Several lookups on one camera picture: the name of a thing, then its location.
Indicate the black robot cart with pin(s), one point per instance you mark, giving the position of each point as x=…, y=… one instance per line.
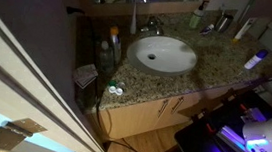
x=202, y=149

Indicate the grey tissue box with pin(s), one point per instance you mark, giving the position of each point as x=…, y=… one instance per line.
x=84, y=76

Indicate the white lotion tube yellow cap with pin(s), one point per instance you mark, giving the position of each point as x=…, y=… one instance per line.
x=244, y=29

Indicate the white electric toothbrush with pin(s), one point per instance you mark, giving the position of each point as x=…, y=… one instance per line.
x=133, y=22

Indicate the small green cap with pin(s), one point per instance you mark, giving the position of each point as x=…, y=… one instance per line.
x=112, y=83

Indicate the clear plastic bottle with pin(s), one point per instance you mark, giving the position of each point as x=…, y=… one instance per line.
x=105, y=59

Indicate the white contact lens case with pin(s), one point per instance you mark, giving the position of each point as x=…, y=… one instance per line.
x=115, y=90

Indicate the small toothpaste tube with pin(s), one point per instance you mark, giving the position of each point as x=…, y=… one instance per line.
x=207, y=28

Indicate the metal cup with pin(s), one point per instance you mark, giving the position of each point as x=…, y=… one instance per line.
x=224, y=24

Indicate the white oval sink basin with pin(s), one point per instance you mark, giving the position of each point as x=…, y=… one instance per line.
x=168, y=55

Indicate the chrome faucet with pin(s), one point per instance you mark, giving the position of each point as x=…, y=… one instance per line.
x=152, y=24

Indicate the green soap pump bottle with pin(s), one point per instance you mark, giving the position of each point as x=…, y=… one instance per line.
x=196, y=20

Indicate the bottle with orange cap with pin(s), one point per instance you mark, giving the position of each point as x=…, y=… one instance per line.
x=116, y=47

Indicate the light wood vanity cabinet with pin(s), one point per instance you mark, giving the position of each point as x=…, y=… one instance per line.
x=132, y=119

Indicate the white door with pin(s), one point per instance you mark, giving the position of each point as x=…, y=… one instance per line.
x=8, y=83

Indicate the white bottle blue cap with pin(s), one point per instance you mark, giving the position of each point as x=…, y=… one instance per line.
x=254, y=60

